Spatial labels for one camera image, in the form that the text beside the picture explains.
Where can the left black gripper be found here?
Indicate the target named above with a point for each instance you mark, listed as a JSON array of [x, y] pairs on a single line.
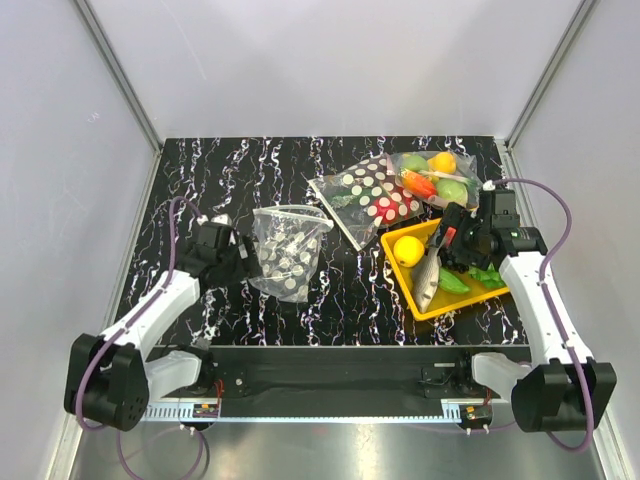
[[246, 267]]

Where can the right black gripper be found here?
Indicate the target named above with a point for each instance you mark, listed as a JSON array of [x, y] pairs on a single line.
[[459, 217]]

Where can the green fake bok choy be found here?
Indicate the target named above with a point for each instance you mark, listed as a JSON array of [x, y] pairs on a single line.
[[490, 278]]

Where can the grey fake fish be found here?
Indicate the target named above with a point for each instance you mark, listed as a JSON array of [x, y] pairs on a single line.
[[425, 276]]

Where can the yellow fake lemon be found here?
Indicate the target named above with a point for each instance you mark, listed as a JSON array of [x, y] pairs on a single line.
[[408, 251]]

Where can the clear zip bag with lemon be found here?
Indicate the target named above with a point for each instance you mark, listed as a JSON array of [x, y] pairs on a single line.
[[288, 240]]

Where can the clear zip bag with mushroom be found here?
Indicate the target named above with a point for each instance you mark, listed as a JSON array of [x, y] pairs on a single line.
[[357, 230]]

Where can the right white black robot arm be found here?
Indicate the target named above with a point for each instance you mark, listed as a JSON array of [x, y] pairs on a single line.
[[563, 388]]

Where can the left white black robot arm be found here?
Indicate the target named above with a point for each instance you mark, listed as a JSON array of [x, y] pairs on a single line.
[[111, 379]]

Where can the green fake bitter gourd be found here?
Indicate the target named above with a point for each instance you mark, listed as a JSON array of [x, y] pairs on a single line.
[[450, 283]]

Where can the clear bag of fake fruit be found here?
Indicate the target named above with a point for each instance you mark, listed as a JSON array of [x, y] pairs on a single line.
[[437, 178]]

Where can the yellow plastic tray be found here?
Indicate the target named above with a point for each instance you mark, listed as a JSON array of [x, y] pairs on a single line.
[[442, 302]]

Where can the black marble pattern mat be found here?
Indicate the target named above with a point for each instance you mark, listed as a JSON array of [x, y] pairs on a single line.
[[354, 298]]

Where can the left small connector board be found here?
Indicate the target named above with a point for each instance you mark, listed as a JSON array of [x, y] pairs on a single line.
[[206, 410]]

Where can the small connector board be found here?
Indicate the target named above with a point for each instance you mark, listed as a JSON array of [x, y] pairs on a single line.
[[206, 410], [481, 414]]

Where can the right small connector board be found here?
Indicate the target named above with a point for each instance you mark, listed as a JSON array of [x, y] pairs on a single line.
[[481, 414]]

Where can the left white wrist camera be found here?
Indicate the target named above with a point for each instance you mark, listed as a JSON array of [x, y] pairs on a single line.
[[216, 221]]

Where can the slotted white cable duct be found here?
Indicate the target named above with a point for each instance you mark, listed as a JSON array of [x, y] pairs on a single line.
[[234, 411]]

